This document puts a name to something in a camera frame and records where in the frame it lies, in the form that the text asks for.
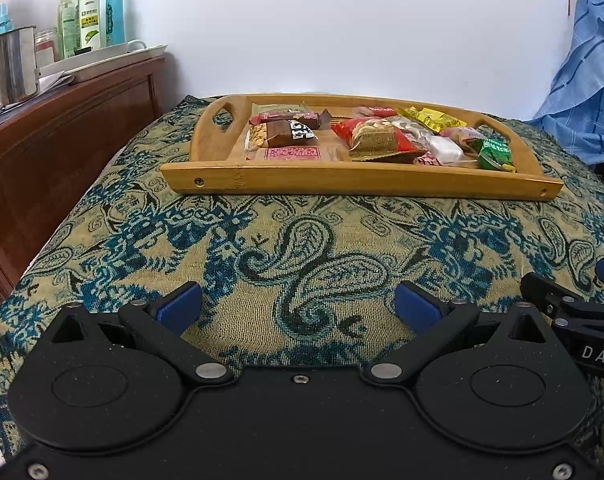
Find tan nut snack packet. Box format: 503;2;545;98
244;125;269;161

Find clear packet with white pastry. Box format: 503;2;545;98
422;135;467;166

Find light green bottle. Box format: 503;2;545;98
57;0;79;60

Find wooden tray with handles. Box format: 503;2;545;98
160;94;565;202

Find white rectangular tray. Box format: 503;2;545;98
38;42;167;83

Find green pea snack packet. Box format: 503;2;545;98
474;137;516;172

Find white bottle with green label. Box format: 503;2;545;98
77;0;108;52

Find steel mug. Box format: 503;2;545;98
0;26;40;108

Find yellow snack packet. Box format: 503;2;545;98
398;106;468;132

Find clear packet of cream biscuits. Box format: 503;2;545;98
386;115;435;143

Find tall teal spray bottle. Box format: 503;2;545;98
105;0;127;47

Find white papers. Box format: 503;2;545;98
37;71;75;92

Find brown wooden cabinet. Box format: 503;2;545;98
0;55;167;321

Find red pink-label packet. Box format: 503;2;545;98
263;146;323;162

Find blue plaid shirt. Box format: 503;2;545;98
529;0;604;166

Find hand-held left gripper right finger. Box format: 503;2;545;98
362;281;550;387

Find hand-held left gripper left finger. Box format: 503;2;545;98
51;281;233;387

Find brown packet with black-white print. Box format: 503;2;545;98
266;120;317;144

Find red and gold snack packet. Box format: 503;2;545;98
332;116;429;162

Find pink label bun packet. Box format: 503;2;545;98
439;126;486;145

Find glass jar with red contents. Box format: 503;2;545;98
34;28;63;63

